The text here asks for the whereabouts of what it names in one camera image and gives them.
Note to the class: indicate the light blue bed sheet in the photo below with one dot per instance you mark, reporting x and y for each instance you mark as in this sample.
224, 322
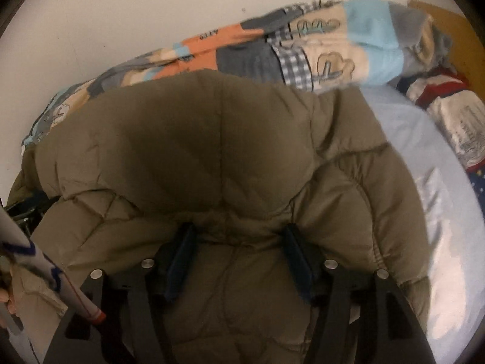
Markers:
416, 140

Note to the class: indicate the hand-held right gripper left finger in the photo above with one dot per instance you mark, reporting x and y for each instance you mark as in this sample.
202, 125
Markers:
180, 265

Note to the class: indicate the wooden headboard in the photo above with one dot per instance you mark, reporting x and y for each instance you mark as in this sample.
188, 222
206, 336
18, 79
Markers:
454, 26

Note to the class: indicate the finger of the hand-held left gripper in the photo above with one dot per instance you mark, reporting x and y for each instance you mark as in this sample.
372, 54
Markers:
26, 212

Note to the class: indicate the person's left hand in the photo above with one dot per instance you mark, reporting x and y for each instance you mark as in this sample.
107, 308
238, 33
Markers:
7, 301

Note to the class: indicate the olive hooded puffer jacket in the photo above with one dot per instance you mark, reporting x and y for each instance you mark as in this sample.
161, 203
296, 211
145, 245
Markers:
227, 151

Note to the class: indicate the star and stripe printed pillow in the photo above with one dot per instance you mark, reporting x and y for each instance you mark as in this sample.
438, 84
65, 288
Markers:
454, 121

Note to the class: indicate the patchwork printed blanket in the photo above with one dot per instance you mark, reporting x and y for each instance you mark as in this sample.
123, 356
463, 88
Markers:
360, 45

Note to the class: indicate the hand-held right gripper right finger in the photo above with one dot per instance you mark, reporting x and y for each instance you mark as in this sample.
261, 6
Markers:
301, 265

